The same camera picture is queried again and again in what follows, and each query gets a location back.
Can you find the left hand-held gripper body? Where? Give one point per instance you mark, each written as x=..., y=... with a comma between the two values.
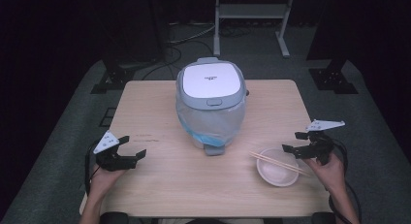
x=113, y=161

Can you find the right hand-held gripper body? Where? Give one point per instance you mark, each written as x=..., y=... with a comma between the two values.
x=321, y=146

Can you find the wooden chopstick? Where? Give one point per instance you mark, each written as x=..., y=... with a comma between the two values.
x=265, y=159
x=268, y=157

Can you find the white bowl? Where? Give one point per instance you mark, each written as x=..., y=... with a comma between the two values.
x=275, y=178

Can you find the translucent plastic bin liner bag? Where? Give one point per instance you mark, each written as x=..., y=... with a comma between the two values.
x=210, y=123

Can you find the person's left hand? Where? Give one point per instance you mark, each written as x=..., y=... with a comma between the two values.
x=103, y=182

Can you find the person's right hand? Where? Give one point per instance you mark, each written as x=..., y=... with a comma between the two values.
x=332, y=175

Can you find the dark floor panel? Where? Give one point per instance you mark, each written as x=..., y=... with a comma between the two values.
x=107, y=117

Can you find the black stand base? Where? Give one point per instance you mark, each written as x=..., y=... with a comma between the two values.
x=332, y=80
x=111, y=81

